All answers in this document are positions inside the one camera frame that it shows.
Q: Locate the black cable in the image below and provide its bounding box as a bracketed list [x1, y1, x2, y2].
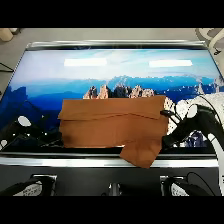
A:
[185, 171, 218, 197]

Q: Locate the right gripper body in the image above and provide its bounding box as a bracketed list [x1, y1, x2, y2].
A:
[161, 129, 183, 148]

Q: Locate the silver frame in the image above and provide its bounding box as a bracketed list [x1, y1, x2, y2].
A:
[0, 39, 224, 197]

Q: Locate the brown shirt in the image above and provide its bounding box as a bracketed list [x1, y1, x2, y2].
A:
[57, 95, 170, 170]

